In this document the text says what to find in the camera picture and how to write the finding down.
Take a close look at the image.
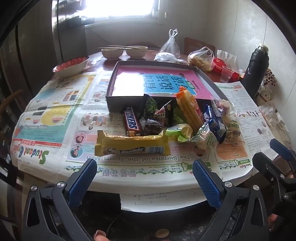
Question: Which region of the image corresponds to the light green snack packet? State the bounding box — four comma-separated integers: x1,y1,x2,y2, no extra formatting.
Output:
165,108,193,142

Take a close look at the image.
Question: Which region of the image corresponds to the blue cookie packet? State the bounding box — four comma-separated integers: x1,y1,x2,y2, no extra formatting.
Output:
203,105,226,144

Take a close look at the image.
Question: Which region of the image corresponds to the pink and blue book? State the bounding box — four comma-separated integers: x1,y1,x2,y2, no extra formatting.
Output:
112,67,214,100

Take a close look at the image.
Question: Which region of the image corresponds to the black thermos bottle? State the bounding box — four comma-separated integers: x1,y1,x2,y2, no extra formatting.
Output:
242,44,270,99

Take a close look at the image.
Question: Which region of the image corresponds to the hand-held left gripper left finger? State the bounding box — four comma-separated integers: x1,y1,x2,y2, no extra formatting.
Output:
22,159,97,241

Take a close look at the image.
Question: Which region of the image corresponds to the large colourful newspaper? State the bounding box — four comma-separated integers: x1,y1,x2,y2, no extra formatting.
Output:
11,71,225,186

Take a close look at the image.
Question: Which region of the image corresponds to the grey cardboard box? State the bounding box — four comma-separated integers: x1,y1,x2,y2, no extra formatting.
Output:
106,61,229,114

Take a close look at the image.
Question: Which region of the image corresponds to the orange corn stick packet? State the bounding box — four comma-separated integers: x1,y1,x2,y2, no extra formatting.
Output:
175,86,206,135

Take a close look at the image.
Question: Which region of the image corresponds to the wooden chair with cutout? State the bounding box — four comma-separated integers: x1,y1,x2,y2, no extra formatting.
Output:
184,37,216,56

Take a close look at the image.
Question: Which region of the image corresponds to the brown chocolate bar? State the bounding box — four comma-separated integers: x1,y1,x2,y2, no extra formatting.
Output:
121,107,143,137

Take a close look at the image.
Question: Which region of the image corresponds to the person's left hand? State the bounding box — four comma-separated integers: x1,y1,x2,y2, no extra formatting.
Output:
94,230,107,241

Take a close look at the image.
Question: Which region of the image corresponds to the white crumpled plastic bag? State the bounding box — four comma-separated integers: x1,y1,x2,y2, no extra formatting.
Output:
154,52,183,64

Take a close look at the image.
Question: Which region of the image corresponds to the red patterned bowl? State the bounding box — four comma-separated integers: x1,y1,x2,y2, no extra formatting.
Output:
52,56,90,77

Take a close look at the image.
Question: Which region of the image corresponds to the grey refrigerator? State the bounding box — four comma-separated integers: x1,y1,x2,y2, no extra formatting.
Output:
14,0,87,77

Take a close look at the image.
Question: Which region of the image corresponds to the green and black snack packet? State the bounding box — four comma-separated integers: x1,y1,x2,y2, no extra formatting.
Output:
142,94,160,121

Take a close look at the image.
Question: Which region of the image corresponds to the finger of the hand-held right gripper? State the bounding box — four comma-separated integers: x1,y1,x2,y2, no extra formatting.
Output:
269,138,296,172
252,152,296,207

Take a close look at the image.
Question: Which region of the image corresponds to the person's right hand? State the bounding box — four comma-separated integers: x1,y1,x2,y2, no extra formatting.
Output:
267,213,281,232

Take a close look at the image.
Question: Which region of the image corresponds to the window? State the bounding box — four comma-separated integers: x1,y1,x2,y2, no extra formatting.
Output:
52,0,167,26

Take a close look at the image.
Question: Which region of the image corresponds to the clear plastic cup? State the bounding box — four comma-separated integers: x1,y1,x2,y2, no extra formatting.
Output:
220,65,234,83

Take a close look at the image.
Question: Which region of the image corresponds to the white worksheet paper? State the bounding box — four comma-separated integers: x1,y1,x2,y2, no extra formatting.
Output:
120,191,207,212

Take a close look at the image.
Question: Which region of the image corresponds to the tall clear plastic bag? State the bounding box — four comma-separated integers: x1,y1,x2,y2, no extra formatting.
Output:
158,29,180,58

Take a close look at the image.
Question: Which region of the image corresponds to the white tissue paper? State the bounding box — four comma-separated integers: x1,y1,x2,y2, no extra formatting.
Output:
216,50,238,70

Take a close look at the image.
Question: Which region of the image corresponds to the plastic bag of yellow food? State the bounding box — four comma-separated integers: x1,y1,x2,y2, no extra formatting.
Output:
187,47,215,71

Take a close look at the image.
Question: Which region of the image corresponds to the clear yellow pastry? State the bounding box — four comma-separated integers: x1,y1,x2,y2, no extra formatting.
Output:
223,113,243,139

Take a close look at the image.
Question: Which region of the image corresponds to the spotted cloth item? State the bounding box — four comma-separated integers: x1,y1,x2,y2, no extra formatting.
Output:
264,68,277,85

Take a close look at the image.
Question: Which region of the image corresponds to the small green rice cracker packet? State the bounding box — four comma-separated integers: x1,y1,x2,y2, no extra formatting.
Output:
191,123,218,152

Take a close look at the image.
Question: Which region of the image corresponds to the person's dark garment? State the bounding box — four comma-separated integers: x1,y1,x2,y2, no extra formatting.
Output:
69,192,232,241

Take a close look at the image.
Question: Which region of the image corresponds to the white plastic wrapping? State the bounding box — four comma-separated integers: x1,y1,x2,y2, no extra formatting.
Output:
259,105,292,139

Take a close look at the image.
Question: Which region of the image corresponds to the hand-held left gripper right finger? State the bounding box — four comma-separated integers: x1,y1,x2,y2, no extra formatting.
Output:
192,159,270,241

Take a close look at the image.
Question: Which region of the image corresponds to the rabbit figurine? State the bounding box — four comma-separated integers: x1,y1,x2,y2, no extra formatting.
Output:
255,86,273,106

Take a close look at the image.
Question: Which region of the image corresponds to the white ceramic bowl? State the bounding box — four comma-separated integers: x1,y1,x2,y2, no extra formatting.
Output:
126,46,148,59
101,47,124,61

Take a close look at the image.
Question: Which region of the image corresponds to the red tissue pack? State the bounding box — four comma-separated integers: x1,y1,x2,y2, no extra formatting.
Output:
211,58,243,81

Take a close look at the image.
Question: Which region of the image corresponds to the bentwood chair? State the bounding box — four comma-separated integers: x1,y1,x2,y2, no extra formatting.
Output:
0,89,25,121

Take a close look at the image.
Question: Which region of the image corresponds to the white text newspaper sheet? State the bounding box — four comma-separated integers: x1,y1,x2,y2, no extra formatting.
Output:
213,82,277,180

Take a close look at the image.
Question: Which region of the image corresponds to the dark round cake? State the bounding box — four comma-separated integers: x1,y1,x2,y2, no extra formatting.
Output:
143,118,164,136

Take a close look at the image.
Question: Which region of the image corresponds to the yellow candy bar packet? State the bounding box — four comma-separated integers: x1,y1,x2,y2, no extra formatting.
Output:
94,130,171,157

